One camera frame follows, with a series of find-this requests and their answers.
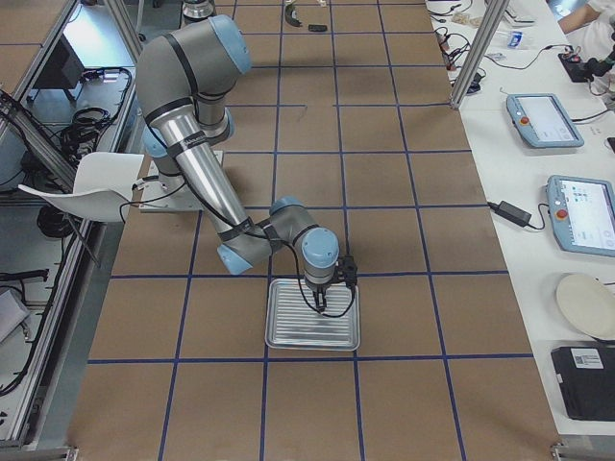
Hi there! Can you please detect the black laptop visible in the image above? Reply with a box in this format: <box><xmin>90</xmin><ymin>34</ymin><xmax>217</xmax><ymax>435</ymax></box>
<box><xmin>551</xmin><ymin>347</ymin><xmax>614</xmax><ymax>422</ymax></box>

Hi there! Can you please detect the white plate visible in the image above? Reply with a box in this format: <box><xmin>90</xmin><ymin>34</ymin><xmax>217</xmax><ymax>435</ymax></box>
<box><xmin>555</xmin><ymin>274</ymin><xmax>614</xmax><ymax>343</ymax></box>

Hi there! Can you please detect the teach pendant near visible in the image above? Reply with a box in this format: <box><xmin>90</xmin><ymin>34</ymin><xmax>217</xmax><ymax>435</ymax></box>
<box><xmin>546</xmin><ymin>175</ymin><xmax>614</xmax><ymax>257</ymax></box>

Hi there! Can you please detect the white chair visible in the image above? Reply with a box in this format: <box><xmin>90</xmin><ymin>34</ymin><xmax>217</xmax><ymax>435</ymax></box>
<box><xmin>18</xmin><ymin>152</ymin><xmax>144</xmax><ymax>223</ymax></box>

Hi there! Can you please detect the brake shoe olive metal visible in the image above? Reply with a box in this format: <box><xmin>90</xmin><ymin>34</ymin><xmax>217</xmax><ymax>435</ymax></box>
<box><xmin>283</xmin><ymin>3</ymin><xmax>303</xmax><ymax>28</ymax></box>

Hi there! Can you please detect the metal ribbed tray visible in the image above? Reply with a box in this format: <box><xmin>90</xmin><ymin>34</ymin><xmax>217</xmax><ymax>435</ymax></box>
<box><xmin>265</xmin><ymin>279</ymin><xmax>360</xmax><ymax>352</ymax></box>

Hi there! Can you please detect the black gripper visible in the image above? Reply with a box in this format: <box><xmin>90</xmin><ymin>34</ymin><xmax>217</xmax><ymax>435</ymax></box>
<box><xmin>304</xmin><ymin>268</ymin><xmax>339</xmax><ymax>312</ymax></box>

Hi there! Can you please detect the black power adapter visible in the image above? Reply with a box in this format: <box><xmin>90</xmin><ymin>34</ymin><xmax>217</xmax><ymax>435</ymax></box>
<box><xmin>487</xmin><ymin>201</ymin><xmax>531</xmax><ymax>228</ymax></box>

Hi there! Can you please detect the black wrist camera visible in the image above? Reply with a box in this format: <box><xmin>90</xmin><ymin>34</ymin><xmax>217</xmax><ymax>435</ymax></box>
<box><xmin>336</xmin><ymin>255</ymin><xmax>357</xmax><ymax>290</ymax></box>

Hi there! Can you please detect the aluminium frame post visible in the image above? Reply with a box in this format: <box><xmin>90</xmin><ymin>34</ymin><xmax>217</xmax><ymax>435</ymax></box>
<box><xmin>450</xmin><ymin>0</ymin><xmax>509</xmax><ymax>109</ymax></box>

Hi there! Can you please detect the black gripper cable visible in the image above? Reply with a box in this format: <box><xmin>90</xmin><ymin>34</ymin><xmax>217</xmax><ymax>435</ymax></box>
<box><xmin>298</xmin><ymin>282</ymin><xmax>357</xmax><ymax>320</ymax></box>

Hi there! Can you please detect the teach pendant far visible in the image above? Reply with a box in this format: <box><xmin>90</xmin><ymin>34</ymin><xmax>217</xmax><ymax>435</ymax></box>
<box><xmin>505</xmin><ymin>93</ymin><xmax>584</xmax><ymax>149</ymax></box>

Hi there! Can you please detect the teach pendant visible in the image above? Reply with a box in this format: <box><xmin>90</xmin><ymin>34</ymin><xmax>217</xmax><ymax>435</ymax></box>
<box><xmin>505</xmin><ymin>93</ymin><xmax>584</xmax><ymax>149</ymax></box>
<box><xmin>546</xmin><ymin>175</ymin><xmax>614</xmax><ymax>257</ymax></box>

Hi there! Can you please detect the black brake pad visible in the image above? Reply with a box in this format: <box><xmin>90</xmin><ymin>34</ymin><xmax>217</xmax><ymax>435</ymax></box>
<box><xmin>308</xmin><ymin>24</ymin><xmax>328</xmax><ymax>33</ymax></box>

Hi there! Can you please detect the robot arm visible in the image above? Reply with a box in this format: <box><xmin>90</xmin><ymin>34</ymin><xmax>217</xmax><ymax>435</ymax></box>
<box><xmin>135</xmin><ymin>14</ymin><xmax>342</xmax><ymax>314</ymax></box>

